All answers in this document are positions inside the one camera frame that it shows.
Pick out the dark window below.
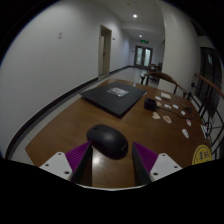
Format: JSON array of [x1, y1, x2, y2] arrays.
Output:
[[199, 47, 223, 111]]

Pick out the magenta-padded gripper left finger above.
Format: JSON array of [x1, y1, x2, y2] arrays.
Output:
[[39, 140, 94, 187]]

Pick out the wooden side door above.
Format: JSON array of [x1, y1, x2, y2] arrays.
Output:
[[97, 24, 113, 78]]

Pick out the black cable connector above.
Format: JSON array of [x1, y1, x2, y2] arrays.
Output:
[[182, 104, 194, 113]]

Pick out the glass double door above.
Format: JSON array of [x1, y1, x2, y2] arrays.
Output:
[[134, 45, 154, 70]]

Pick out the small black box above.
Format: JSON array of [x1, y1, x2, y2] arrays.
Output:
[[143, 97, 158, 112]]

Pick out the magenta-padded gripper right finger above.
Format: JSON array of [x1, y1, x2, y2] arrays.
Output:
[[131, 141, 183, 187]]

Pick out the black railing with wooden handrail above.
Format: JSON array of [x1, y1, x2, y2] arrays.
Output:
[[186, 72, 224, 161]]

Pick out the curved wooden chair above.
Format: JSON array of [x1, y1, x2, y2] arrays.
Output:
[[140, 70, 189, 98]]

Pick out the black computer mouse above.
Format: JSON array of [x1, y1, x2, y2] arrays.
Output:
[[85, 124, 130, 160]]

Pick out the round yellow mouse pad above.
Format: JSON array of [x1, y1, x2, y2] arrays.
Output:
[[191, 144, 213, 166]]

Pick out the black closed laptop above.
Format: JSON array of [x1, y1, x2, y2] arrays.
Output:
[[79, 80, 148, 118]]

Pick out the flat white rectangular device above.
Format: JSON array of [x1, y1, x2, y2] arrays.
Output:
[[200, 124, 209, 139]]

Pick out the thin black cable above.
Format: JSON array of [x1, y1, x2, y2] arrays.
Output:
[[155, 105, 194, 120]]

